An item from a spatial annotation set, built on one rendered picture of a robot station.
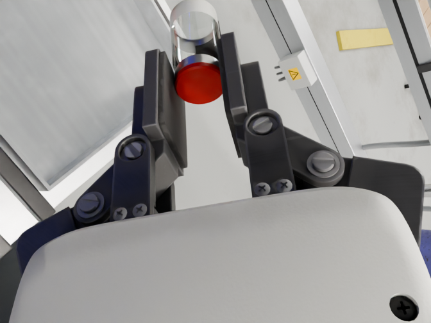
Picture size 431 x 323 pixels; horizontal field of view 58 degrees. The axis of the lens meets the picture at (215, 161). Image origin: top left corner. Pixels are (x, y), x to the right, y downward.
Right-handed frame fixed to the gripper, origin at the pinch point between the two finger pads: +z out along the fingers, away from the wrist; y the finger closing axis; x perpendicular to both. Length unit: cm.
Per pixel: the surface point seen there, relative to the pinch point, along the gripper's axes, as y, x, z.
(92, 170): -19.3, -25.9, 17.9
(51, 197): -23.0, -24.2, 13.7
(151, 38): -10.7, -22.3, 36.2
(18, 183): -23.9, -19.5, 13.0
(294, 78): 17, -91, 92
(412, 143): 55, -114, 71
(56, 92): -20.7, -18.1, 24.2
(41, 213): -22.9, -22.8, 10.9
